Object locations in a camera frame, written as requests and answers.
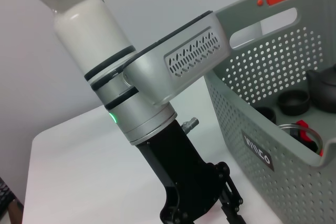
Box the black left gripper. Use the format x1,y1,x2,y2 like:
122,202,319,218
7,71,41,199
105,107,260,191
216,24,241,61
135,119,247,224

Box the glass teacup black holder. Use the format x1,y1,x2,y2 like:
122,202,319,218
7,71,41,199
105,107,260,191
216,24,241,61
277,122,323,157

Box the grey perforated plastic storage bin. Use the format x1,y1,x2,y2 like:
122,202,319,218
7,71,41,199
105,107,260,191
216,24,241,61
206,0,336,224

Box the small black clay cup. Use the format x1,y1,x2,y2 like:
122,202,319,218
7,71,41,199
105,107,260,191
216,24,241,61
277,90,311,116
255,106,277,125

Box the black clay teapot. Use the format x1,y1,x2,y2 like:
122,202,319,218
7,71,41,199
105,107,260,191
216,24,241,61
306,63,336,114

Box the left gripper cable silver plugs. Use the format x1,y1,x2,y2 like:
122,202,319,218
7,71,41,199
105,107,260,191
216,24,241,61
182,117,200,135

